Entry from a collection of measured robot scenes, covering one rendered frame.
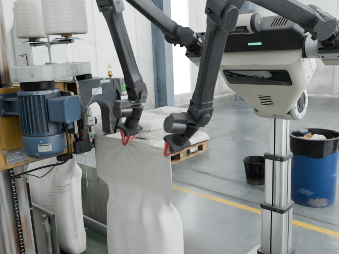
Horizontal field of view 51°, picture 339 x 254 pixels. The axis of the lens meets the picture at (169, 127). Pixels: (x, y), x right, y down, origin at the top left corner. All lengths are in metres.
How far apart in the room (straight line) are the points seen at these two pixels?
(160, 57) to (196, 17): 1.68
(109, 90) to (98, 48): 5.00
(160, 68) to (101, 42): 1.51
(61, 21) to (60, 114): 0.34
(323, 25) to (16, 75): 1.01
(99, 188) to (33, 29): 1.15
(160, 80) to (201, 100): 6.50
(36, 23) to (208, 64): 0.83
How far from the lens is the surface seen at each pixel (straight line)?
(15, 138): 1.52
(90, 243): 2.21
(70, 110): 1.31
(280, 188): 1.79
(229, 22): 0.99
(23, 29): 1.64
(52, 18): 1.41
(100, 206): 2.42
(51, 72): 1.32
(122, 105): 1.42
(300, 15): 1.19
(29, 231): 1.71
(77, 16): 1.41
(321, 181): 3.48
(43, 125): 1.35
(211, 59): 1.07
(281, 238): 1.88
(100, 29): 6.79
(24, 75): 1.31
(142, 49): 7.43
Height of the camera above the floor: 1.44
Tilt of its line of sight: 12 degrees down
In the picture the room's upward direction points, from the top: 3 degrees counter-clockwise
